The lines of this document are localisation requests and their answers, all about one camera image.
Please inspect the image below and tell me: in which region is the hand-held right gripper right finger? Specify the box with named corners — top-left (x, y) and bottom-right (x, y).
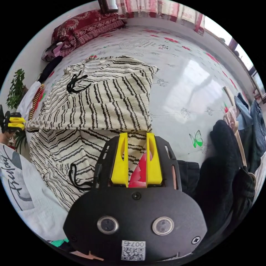
top-left (146, 132), bottom-right (163, 188)

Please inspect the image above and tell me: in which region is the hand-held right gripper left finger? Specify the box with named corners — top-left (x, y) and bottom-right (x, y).
top-left (111, 133), bottom-right (129, 186)

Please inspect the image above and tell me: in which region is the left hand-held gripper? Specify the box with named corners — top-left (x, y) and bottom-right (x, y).
top-left (0, 104), bottom-right (26, 134)

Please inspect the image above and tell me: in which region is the beige black-striped long sleeve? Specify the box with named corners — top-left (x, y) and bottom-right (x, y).
top-left (24, 55), bottom-right (160, 213)

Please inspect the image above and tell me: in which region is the person's left hand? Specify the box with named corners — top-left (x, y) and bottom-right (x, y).
top-left (0, 130), bottom-right (15, 148)

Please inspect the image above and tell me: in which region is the pile of clothes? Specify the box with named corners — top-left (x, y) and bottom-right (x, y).
top-left (16, 55), bottom-right (63, 125)
top-left (178, 86), bottom-right (266, 251)

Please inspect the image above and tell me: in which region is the green potted plant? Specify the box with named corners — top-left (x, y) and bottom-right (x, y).
top-left (6, 69), bottom-right (29, 154)

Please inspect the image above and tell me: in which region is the person's body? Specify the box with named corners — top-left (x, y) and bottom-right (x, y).
top-left (0, 143), bottom-right (70, 242)

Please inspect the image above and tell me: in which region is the pink bag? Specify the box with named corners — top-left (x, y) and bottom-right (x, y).
top-left (41, 42), bottom-right (63, 63)

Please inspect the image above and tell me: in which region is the bed with white printed sheet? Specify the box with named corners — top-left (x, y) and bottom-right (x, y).
top-left (27, 17), bottom-right (259, 188)

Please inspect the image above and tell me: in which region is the red patterned pillow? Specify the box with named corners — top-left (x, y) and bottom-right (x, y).
top-left (51, 10), bottom-right (127, 58)

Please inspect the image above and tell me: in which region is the window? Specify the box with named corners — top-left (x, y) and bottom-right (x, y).
top-left (228, 37), bottom-right (266, 104)

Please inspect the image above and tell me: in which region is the red and white curtain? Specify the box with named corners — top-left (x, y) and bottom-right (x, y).
top-left (116, 0), bottom-right (206, 35)

